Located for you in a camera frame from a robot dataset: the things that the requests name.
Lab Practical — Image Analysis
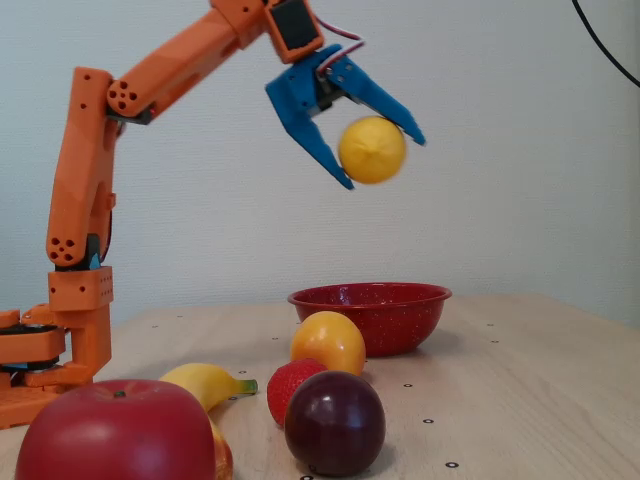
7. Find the red strawberry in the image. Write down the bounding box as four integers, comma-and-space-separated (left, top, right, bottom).
266, 357, 329, 429

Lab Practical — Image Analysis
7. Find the yellow banana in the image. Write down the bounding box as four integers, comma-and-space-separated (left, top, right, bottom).
158, 363, 259, 414

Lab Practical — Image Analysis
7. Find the orange fruit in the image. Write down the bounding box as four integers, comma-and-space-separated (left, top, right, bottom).
289, 310, 367, 377

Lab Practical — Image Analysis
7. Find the white red black servo cable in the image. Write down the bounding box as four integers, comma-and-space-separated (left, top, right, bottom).
313, 16, 368, 80

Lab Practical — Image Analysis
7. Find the red apple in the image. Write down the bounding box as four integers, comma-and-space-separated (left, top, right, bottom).
14, 379, 217, 480

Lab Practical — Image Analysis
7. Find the black hanging cable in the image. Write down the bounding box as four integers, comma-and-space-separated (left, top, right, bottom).
571, 0, 640, 89

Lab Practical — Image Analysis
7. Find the red speckled enamel bowl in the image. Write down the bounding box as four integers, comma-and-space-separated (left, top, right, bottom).
287, 282, 454, 359

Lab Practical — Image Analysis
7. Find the orange robot base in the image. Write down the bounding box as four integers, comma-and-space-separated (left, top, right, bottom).
0, 302, 114, 431

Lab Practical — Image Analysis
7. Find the dark purple plum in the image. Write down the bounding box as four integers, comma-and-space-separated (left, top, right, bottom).
283, 370, 387, 477

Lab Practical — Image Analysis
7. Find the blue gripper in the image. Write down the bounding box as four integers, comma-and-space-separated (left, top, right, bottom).
264, 43, 427, 192

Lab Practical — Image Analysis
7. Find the yellow lemon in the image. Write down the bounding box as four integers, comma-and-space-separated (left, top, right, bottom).
337, 115, 407, 185

